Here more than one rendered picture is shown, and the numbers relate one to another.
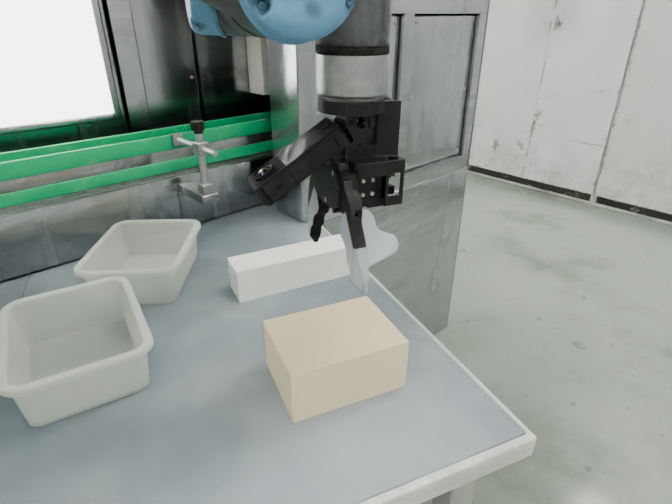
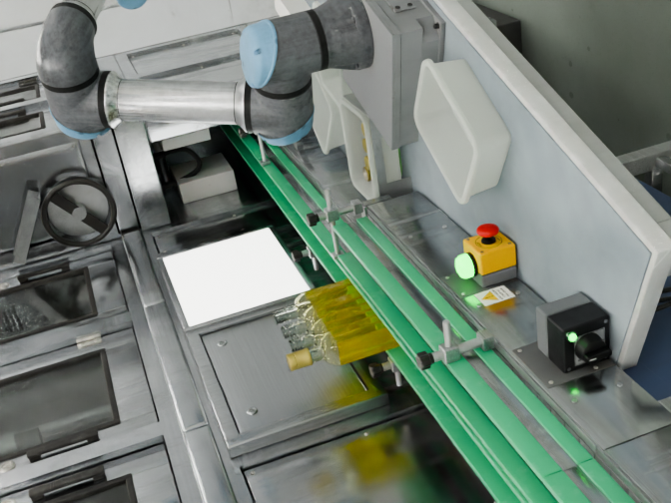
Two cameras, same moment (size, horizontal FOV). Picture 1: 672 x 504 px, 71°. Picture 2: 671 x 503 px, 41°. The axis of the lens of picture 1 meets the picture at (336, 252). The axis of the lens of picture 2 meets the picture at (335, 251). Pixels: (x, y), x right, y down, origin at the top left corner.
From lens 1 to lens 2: 1.94 m
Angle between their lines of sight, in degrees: 22
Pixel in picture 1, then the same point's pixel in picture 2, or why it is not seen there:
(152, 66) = (231, 231)
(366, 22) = not seen: outside the picture
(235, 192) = not seen: hidden behind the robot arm
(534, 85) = not seen: hidden behind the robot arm
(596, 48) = (134, 39)
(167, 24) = (198, 233)
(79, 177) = (301, 186)
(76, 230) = (337, 174)
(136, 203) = (315, 161)
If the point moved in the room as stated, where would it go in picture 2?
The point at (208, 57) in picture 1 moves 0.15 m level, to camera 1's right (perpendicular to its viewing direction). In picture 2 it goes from (216, 211) to (201, 169)
